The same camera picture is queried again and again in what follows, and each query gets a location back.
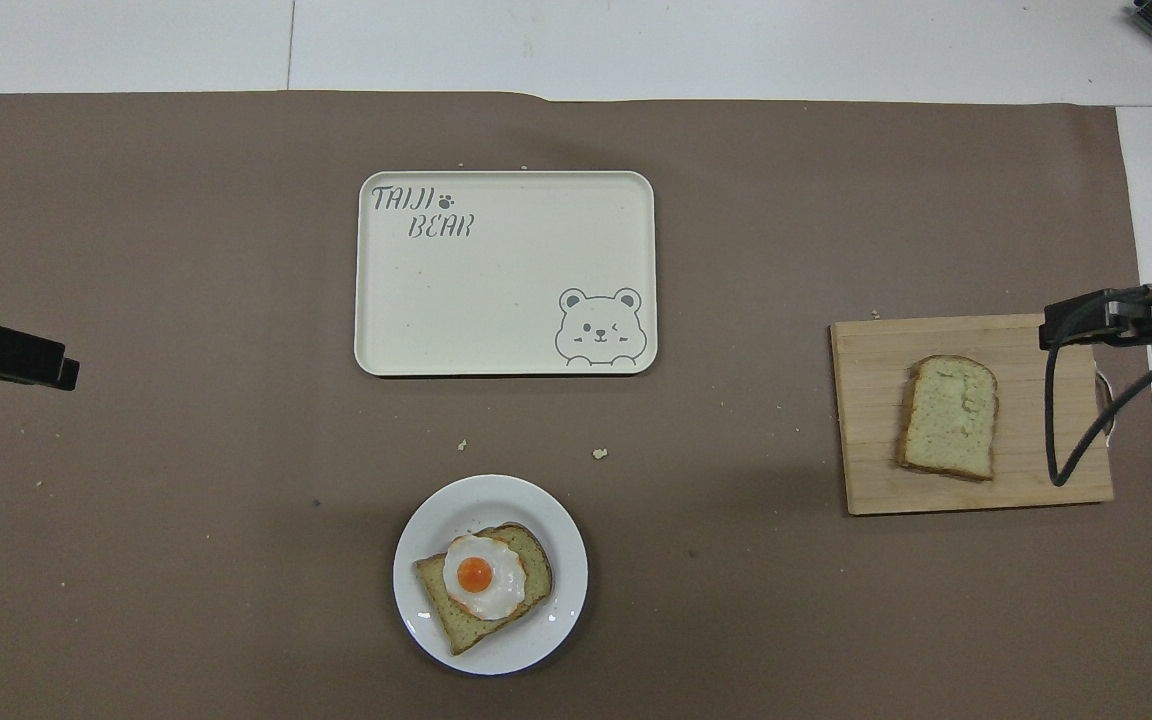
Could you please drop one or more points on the wooden cutting board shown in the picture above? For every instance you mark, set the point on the wooden cutting board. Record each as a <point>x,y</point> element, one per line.
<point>866,430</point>

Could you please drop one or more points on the bread slice under egg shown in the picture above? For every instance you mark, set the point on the bread slice under egg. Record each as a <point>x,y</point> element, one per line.
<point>461,620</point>

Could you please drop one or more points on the cream tray with bear print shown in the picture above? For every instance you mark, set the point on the cream tray with bear print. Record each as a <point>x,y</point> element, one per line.
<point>496,290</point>

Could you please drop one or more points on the white round plate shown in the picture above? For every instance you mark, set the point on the white round plate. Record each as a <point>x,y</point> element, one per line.
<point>556,570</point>

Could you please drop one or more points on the fried egg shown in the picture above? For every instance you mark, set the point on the fried egg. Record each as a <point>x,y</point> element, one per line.
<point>481,578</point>

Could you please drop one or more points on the plain bread slice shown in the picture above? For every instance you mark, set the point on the plain bread slice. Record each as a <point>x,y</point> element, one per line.
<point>948,420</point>

